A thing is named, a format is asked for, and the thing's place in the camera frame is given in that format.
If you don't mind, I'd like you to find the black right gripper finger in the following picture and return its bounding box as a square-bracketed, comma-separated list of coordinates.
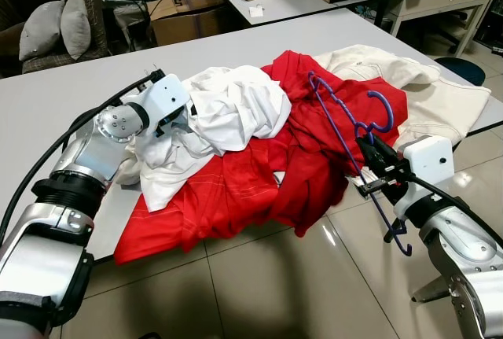
[356, 136, 391, 168]
[355, 172, 394, 198]

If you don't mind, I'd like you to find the purple plastic clothes hanger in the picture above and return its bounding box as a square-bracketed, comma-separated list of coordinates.
[307, 72, 413, 257]

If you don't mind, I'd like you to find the plain white garment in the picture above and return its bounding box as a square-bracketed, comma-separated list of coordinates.
[187, 64, 293, 153]

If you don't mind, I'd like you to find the cream garment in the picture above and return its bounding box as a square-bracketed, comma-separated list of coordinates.
[313, 44, 492, 151]

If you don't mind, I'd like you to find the large red garment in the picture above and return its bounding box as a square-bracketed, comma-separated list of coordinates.
[114, 50, 409, 265]

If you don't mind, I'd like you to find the printed cardboard box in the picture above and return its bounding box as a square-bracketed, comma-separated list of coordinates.
[148, 0, 230, 47]

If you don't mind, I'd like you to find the metal table leg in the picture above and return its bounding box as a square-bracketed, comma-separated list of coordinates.
[413, 275, 453, 304]

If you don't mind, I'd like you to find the dark blue round stool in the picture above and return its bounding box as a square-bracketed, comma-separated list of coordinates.
[432, 57, 486, 88]

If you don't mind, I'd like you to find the narrow grey pillow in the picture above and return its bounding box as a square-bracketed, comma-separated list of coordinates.
[61, 0, 93, 61]

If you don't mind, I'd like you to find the wide grey pillow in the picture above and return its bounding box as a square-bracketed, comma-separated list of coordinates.
[17, 1, 66, 62]

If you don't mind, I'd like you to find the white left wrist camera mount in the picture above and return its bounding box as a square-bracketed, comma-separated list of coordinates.
[141, 74, 192, 137]

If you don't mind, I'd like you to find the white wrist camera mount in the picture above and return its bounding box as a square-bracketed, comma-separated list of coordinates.
[141, 74, 192, 137]
[393, 136, 455, 222]

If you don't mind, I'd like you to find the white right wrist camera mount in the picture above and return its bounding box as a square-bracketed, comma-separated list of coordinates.
[393, 136, 455, 222]

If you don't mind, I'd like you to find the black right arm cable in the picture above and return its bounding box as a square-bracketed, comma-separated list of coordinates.
[409, 172, 503, 247]

